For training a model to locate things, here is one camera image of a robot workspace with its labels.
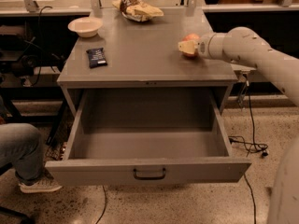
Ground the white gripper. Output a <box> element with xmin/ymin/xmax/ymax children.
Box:
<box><xmin>178</xmin><ymin>33</ymin><xmax>225</xmax><ymax>60</ymax></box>

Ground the red apple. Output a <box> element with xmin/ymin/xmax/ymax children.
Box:
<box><xmin>182</xmin><ymin>34</ymin><xmax>200</xmax><ymax>58</ymax></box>

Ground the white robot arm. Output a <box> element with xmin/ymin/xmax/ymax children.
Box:
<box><xmin>178</xmin><ymin>27</ymin><xmax>299</xmax><ymax>224</ymax></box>

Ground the open grey top drawer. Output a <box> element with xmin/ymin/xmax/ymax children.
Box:
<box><xmin>46</xmin><ymin>87</ymin><xmax>250</xmax><ymax>186</ymax></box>

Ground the crumpled chip bag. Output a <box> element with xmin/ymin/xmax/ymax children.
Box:
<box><xmin>112</xmin><ymin>0</ymin><xmax>164</xmax><ymax>22</ymax></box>

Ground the grey cabinet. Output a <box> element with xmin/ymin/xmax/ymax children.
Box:
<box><xmin>58</xmin><ymin>7</ymin><xmax>236</xmax><ymax>113</ymax></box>

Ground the white bowl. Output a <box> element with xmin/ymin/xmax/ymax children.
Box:
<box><xmin>68</xmin><ymin>17</ymin><xmax>103</xmax><ymax>38</ymax></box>

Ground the dark machinery at left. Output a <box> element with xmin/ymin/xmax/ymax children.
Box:
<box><xmin>0</xmin><ymin>6</ymin><xmax>67</xmax><ymax>89</ymax></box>

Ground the person's leg in jeans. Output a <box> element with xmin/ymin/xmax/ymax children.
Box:
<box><xmin>0</xmin><ymin>123</ymin><xmax>44</xmax><ymax>186</ymax></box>

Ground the white sneaker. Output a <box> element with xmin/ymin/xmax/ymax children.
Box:
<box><xmin>19</xmin><ymin>176</ymin><xmax>62</xmax><ymax>194</ymax></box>

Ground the black chair base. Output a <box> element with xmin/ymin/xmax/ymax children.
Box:
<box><xmin>0</xmin><ymin>163</ymin><xmax>35</xmax><ymax>224</ymax></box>

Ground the black floor cable right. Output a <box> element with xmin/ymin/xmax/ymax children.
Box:
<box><xmin>228</xmin><ymin>75</ymin><xmax>269</xmax><ymax>224</ymax></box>

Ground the black floor cable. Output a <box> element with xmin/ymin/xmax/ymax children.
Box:
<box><xmin>228</xmin><ymin>75</ymin><xmax>269</xmax><ymax>224</ymax></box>
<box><xmin>94</xmin><ymin>185</ymin><xmax>108</xmax><ymax>224</ymax></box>

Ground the black drawer handle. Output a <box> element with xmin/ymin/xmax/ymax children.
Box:
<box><xmin>133</xmin><ymin>168</ymin><xmax>166</xmax><ymax>181</ymax></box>

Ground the black floor cable centre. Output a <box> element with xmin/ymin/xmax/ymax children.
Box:
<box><xmin>94</xmin><ymin>185</ymin><xmax>108</xmax><ymax>224</ymax></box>

